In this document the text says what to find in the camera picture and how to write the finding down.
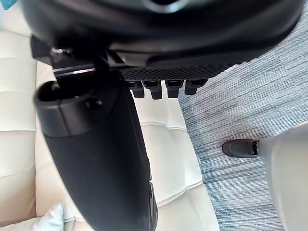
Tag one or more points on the cream leather tufted sofa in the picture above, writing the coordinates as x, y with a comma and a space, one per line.
173, 154

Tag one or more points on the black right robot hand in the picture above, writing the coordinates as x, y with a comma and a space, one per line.
101, 149

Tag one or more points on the dark robot foot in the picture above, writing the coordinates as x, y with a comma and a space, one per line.
239, 148

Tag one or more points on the silver robot leg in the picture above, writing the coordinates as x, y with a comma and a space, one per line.
282, 173

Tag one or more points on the teal object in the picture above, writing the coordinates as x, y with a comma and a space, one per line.
5, 4

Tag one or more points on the pale blue cushion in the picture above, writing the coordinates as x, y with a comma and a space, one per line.
49, 220

